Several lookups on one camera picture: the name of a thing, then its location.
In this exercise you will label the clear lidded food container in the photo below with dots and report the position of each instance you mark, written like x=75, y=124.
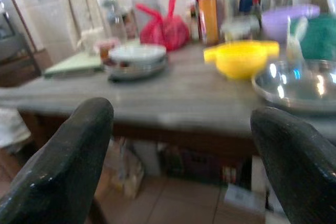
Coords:
x=239, y=30

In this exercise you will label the orange sauce bottle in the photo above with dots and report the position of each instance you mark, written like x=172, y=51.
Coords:
x=210, y=16

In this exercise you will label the empty steel plate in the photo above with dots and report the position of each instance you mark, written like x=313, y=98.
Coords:
x=299, y=87

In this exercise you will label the small jar with pink lid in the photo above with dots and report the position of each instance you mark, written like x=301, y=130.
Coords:
x=105, y=48

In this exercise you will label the clear tall jar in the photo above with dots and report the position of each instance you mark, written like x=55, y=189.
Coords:
x=147, y=1

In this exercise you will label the red plastic bag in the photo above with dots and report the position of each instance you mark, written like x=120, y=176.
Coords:
x=168, y=32

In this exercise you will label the steel plate under white bowl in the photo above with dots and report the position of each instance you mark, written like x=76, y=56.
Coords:
x=136, y=70

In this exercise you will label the purple plastic bowl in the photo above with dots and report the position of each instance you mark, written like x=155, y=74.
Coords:
x=278, y=22

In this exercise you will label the white cup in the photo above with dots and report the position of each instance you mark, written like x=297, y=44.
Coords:
x=90, y=41

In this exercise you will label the white used bowl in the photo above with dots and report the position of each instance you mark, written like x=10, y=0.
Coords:
x=137, y=53

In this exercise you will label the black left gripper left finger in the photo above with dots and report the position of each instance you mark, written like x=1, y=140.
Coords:
x=63, y=161

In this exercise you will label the green bag with white ties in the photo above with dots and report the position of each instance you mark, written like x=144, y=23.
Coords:
x=320, y=37

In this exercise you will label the dark bottle with blue cap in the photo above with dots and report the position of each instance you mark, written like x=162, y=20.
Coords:
x=248, y=3

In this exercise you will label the pale green board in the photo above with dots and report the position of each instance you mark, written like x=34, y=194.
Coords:
x=73, y=65

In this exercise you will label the yellow plastic bowl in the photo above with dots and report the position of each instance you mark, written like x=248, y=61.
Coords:
x=241, y=58

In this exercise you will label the clear plastic bottle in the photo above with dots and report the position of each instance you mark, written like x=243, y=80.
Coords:
x=109, y=9

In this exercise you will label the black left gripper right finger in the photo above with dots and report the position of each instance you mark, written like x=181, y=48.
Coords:
x=299, y=166

